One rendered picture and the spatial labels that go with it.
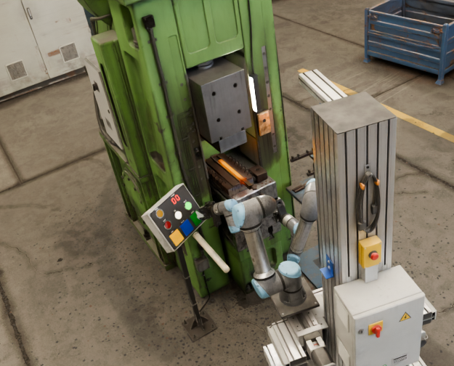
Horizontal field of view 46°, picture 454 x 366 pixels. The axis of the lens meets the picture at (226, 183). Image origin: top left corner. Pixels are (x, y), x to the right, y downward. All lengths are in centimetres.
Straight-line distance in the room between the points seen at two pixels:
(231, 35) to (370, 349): 195
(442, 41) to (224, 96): 387
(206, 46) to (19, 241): 297
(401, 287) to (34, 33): 682
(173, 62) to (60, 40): 536
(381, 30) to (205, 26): 423
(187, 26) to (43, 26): 532
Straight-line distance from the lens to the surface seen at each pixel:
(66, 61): 858
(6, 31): 830
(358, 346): 258
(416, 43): 695
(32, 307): 475
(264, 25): 349
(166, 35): 317
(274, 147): 386
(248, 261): 399
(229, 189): 361
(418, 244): 459
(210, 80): 323
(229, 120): 338
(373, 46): 738
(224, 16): 333
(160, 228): 322
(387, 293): 253
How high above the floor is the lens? 310
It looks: 35 degrees down
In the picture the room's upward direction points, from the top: 10 degrees counter-clockwise
